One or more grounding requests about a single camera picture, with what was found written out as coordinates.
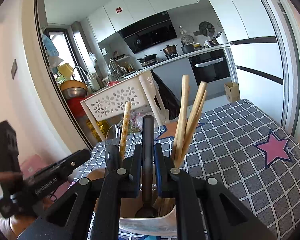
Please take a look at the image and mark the patterned orange wooden chopstick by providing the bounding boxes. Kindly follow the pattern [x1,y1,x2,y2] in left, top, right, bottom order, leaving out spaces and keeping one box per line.
[119,101,131,164]

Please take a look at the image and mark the bamboo chopstick blue band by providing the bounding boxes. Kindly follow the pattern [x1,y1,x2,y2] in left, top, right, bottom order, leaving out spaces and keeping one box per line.
[173,75,190,168]

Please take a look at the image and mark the beige plastic utensil holder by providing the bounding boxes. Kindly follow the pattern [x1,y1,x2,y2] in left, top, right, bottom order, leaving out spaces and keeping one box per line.
[87,168,177,237]

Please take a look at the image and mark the white upper cabinets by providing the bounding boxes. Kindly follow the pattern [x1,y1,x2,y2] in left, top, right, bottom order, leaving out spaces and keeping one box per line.
[88,0,200,42]

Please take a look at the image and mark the black built-in oven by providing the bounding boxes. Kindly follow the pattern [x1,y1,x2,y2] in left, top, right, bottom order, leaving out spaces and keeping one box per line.
[189,49,230,85]

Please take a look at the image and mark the steel cooking pot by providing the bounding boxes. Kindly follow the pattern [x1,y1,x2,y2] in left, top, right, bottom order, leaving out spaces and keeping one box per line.
[160,44,178,56]

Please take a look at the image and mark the grey checked tablecloth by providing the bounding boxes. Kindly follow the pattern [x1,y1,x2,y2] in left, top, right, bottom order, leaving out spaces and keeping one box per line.
[72,98,300,240]

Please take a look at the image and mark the cardboard box on floor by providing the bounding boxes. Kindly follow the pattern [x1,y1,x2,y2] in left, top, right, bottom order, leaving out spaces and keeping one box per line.
[224,82,241,103]

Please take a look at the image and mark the beige plastic chair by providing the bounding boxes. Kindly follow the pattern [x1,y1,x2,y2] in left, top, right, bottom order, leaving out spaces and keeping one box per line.
[80,70,170,141]

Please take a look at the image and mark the metal bowl yellow lid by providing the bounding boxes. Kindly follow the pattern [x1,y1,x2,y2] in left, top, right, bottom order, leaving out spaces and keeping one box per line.
[60,80,88,100]

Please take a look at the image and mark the white refrigerator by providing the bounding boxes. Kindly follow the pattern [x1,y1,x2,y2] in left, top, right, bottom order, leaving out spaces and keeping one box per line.
[210,0,284,123]

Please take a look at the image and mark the black wok on stove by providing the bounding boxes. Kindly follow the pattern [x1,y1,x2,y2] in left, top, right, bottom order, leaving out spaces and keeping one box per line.
[137,54,157,63]

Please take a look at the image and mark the pink cushion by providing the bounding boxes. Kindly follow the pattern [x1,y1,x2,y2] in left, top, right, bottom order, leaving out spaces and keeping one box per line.
[20,154,70,202]

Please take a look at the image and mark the black range hood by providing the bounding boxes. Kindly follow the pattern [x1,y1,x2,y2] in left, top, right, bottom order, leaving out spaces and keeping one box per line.
[118,11,177,54]

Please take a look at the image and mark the red gas cylinder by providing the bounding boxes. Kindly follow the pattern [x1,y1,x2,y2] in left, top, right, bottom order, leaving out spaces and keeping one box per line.
[67,97,86,118]

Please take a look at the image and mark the left hand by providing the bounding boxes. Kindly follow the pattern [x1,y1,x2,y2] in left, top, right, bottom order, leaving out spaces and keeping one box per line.
[0,212,38,239]

